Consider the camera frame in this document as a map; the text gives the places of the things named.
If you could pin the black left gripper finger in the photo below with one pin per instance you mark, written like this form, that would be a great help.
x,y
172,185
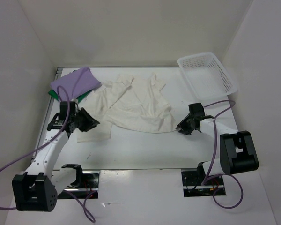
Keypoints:
x,y
88,126
87,119

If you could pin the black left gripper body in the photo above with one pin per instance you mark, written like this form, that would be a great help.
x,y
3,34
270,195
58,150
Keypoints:
x,y
80,119

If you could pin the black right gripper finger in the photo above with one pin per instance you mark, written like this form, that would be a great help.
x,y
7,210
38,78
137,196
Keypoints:
x,y
185,131
184,124

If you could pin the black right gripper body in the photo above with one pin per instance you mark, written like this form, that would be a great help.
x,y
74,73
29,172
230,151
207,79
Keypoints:
x,y
187,124

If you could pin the green t shirt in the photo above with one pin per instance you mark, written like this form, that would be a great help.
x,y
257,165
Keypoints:
x,y
53,94

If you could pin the lavender t shirt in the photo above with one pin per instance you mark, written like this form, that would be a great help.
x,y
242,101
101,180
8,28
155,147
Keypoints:
x,y
75,84

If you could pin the cream t shirt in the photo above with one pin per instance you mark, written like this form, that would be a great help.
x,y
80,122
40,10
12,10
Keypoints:
x,y
129,102

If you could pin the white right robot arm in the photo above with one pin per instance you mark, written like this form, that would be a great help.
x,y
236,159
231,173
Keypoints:
x,y
234,151

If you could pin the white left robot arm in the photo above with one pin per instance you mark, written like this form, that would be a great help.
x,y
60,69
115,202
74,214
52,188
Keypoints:
x,y
37,189

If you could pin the white plastic basket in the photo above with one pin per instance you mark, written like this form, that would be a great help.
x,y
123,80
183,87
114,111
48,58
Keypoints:
x,y
207,77

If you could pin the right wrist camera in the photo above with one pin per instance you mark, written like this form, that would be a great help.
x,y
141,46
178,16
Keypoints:
x,y
196,110

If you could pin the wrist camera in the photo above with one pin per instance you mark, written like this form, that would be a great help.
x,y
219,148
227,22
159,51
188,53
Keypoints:
x,y
66,110
196,110

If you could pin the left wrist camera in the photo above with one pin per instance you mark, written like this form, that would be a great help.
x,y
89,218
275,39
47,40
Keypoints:
x,y
66,110

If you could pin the aluminium table edge rail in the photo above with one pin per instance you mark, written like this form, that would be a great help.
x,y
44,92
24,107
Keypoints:
x,y
42,132

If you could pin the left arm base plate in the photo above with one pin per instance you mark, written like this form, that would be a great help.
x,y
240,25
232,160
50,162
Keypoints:
x,y
89,182

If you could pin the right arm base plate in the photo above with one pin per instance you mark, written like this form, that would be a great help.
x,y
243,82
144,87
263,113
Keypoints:
x,y
192,186

